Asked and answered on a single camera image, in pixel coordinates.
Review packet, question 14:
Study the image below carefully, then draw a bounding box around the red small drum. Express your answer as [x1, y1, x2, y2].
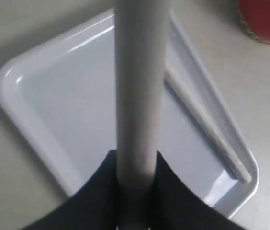
[236, 0, 270, 44]

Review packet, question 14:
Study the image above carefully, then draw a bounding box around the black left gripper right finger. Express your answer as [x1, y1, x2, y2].
[149, 152, 244, 230]

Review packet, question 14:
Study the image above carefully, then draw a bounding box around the white plastic tray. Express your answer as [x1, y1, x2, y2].
[0, 10, 259, 218]

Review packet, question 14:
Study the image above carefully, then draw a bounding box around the white drumstick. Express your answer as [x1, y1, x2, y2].
[114, 0, 170, 230]
[164, 64, 252, 184]

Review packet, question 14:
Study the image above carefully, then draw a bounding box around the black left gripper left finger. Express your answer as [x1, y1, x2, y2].
[23, 150, 120, 230]

